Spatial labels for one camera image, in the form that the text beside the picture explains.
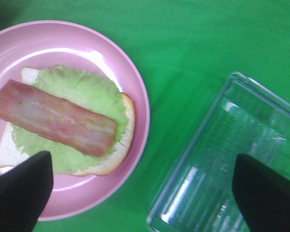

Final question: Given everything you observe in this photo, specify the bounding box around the green tablecloth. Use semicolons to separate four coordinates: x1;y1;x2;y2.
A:
0;0;290;232

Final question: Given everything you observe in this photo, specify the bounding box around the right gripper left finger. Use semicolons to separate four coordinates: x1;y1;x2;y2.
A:
0;151;54;232

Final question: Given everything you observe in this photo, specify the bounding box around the green lettuce leaf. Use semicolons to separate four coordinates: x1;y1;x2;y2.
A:
11;64;126;175

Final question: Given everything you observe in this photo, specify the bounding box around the bread slice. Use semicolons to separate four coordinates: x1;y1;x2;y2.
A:
0;66;136;177

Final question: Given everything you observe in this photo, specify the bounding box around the right clear plastic tray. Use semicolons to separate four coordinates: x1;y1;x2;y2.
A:
146;72;290;232

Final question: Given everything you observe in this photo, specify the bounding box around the bacon strip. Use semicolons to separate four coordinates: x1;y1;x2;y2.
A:
0;80;118;157

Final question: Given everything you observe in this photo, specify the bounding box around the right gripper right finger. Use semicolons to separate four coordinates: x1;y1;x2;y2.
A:
232;154;290;232

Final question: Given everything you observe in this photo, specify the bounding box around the pink round plate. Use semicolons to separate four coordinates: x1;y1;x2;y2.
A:
0;20;150;221

